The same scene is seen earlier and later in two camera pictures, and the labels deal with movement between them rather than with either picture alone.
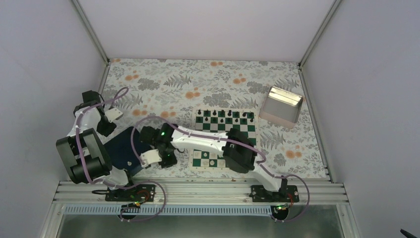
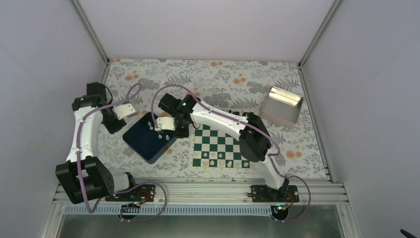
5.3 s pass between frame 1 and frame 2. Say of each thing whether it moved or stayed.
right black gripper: moved
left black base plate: stayed
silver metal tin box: stayed
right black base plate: stayed
